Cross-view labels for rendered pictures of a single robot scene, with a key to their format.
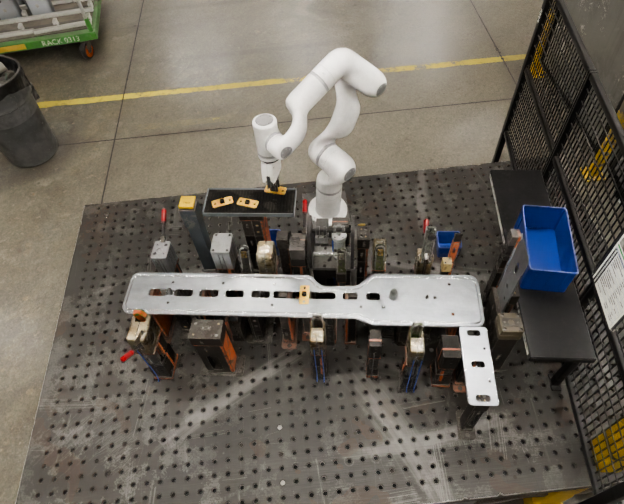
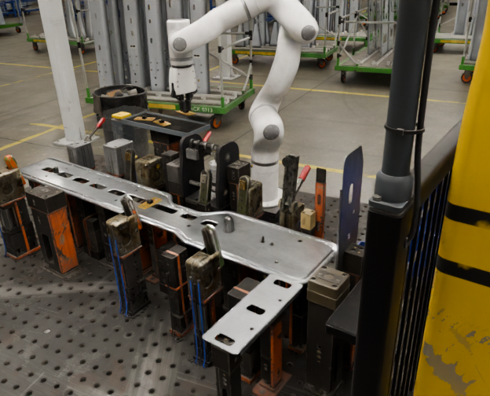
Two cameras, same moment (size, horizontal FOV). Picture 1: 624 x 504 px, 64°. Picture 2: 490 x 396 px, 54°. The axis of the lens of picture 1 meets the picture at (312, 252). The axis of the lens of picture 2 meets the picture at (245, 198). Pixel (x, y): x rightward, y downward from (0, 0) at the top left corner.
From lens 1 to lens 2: 1.34 m
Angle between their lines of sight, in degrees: 35
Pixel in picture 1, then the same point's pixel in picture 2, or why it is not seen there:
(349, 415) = (117, 354)
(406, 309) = (230, 242)
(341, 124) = (272, 74)
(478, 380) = (239, 322)
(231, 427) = (11, 311)
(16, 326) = not seen: hidden behind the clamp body
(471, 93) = not seen: outside the picture
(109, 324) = not seen: hidden behind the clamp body
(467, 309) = (298, 264)
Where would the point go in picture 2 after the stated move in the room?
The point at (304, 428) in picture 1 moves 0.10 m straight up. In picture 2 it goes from (65, 342) to (58, 317)
